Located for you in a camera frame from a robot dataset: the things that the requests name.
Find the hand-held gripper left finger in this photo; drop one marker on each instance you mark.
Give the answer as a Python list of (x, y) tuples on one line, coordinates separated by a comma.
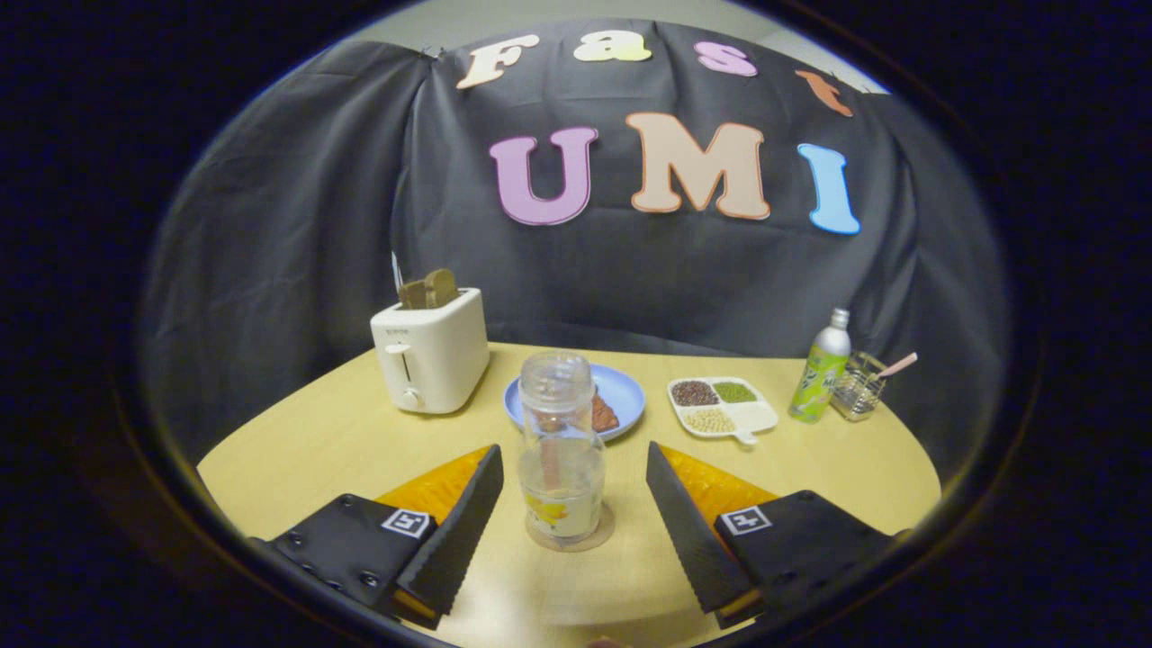
[(461, 531)]

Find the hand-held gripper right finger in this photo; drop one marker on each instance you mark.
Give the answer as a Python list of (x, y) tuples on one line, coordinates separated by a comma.
[(688, 531)]

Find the round translucent coaster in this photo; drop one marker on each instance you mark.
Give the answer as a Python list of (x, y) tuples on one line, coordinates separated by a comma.
[(608, 526)]

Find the clear plastic juice bottle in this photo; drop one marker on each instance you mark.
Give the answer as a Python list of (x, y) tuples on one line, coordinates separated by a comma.
[(560, 450)]

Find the green bottle silver cap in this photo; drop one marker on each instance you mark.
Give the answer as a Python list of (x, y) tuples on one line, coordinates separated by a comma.
[(817, 382)]

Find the pile of yellow soybeans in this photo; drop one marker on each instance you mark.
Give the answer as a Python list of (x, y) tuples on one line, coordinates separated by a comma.
[(709, 420)]

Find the white divided tray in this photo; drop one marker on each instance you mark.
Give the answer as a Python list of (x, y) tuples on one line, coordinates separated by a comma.
[(759, 418)]

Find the pile of dark brown beans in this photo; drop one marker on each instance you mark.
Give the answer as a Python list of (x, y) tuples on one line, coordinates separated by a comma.
[(694, 393)]

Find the brown food piece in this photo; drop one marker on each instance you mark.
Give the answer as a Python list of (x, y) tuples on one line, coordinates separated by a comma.
[(604, 416)]

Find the pile of green beans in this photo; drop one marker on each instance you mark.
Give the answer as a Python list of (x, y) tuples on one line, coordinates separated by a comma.
[(735, 392)]

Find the blue plate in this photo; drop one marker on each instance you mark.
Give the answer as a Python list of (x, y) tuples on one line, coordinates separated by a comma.
[(623, 391)]

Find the wooden table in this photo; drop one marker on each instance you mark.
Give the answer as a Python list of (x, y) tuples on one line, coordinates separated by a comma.
[(315, 450)]

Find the white toaster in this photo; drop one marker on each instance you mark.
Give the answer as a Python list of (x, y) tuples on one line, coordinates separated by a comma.
[(441, 360)]

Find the brown toast slice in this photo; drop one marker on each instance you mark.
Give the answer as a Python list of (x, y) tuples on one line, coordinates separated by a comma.
[(411, 295), (441, 288)]

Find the pink spoon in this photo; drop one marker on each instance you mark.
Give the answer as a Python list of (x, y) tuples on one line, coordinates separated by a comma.
[(900, 364)]

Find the black backdrop cloth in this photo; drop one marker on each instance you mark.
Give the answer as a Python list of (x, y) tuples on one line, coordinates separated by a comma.
[(315, 225)]

